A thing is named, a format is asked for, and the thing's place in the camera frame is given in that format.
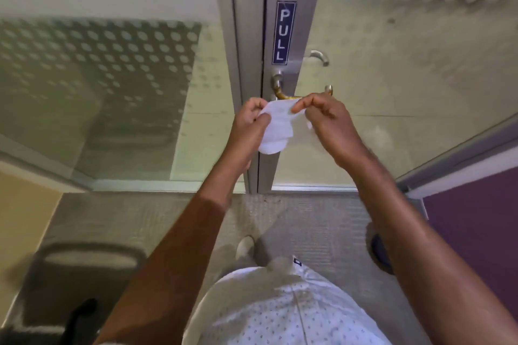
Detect person's right hand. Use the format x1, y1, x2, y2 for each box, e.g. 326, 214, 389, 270
291, 93, 371, 168

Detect person's left hand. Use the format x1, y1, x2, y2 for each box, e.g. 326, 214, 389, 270
225, 98, 272, 168

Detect white wipe cloth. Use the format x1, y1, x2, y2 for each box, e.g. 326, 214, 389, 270
257, 99, 313, 154

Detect person's left forearm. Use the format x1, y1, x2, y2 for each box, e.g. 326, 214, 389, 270
94, 147, 253, 345

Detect person's right forearm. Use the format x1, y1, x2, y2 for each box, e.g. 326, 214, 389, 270
340, 147, 518, 345

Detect blue door sign sticker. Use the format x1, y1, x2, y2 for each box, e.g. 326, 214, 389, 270
272, 0, 297, 65

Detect white shoe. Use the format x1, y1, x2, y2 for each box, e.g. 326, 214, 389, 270
236, 235, 256, 261

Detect beige trousers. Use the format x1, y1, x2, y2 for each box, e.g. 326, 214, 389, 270
219, 254, 296, 281

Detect dark round floor object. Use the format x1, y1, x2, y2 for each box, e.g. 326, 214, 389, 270
366, 223, 395, 275

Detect frosted glass side panel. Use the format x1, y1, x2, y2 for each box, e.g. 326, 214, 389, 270
0, 0, 247, 194

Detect white dotted shirt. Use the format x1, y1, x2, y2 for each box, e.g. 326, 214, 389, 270
185, 257, 392, 345

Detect metal door handle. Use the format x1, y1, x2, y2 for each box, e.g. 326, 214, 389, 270
270, 50, 333, 101

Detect glass door with metal frame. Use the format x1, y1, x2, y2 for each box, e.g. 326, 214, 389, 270
227, 0, 518, 195

